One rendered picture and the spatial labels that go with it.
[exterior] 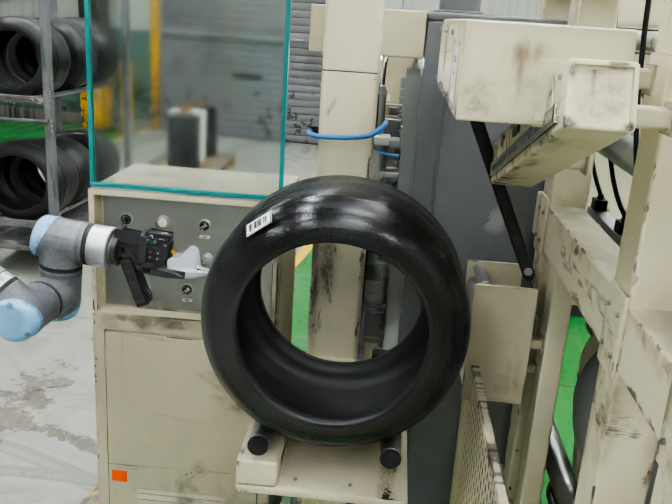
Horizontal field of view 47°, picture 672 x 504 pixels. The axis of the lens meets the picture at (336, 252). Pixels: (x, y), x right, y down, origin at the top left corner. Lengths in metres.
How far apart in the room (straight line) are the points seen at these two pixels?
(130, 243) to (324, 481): 0.66
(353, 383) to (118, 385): 0.86
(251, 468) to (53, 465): 1.75
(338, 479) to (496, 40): 1.02
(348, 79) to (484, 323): 0.65
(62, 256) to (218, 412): 0.89
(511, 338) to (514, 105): 0.82
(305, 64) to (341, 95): 9.14
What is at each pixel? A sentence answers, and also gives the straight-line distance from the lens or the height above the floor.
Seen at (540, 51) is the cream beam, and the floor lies 1.74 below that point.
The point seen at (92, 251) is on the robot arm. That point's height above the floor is 1.28.
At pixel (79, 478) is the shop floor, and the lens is 3.26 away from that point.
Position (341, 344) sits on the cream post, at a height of 0.99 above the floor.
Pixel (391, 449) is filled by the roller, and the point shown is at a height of 0.92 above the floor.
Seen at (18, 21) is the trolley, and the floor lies 1.62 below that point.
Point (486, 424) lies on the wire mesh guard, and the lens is 1.63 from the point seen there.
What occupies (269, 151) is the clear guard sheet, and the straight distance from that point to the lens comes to 2.14.
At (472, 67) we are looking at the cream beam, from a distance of 1.17.
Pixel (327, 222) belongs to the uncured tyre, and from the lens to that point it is 1.46.
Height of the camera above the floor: 1.78
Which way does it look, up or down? 17 degrees down
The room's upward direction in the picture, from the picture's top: 4 degrees clockwise
